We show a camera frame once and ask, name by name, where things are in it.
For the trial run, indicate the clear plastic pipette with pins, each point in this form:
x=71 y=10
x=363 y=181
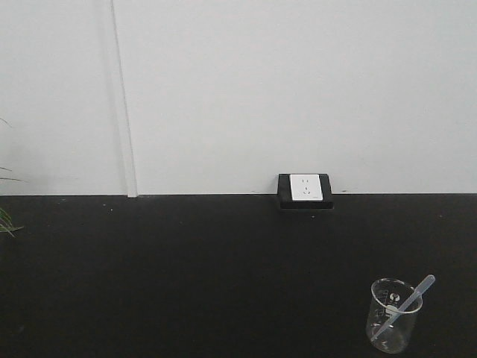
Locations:
x=410 y=298

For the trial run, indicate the white socket in black box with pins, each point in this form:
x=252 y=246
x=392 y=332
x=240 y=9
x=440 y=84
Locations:
x=304 y=192

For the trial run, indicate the clear glass beaker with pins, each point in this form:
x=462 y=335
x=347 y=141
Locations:
x=387 y=335

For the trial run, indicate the green plant leaves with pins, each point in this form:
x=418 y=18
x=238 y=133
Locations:
x=7 y=225

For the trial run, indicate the white wall cable duct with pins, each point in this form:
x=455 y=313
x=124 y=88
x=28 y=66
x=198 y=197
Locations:
x=122 y=115

